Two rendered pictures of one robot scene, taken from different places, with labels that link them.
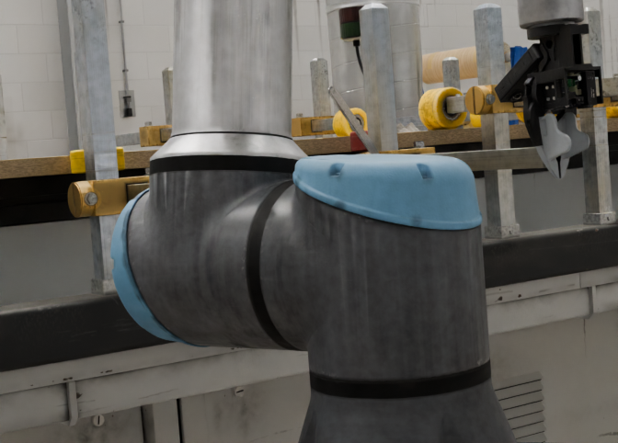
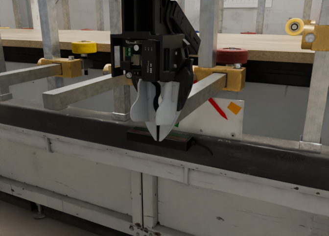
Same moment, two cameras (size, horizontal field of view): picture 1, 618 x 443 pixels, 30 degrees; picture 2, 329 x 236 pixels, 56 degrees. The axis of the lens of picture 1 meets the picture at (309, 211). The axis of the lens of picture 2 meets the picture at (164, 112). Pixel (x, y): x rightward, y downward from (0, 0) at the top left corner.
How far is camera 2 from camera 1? 1.60 m
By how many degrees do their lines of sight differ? 59
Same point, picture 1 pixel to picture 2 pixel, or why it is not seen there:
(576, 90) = (138, 60)
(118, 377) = (63, 142)
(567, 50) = (125, 12)
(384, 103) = (204, 34)
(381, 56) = not seen: outside the picture
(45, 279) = not seen: hidden behind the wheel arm
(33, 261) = not seen: hidden behind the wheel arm
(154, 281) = not seen: outside the picture
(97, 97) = (42, 20)
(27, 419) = (35, 144)
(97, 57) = (42, 0)
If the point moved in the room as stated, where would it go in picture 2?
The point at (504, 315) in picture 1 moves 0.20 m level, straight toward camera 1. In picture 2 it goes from (301, 200) to (231, 219)
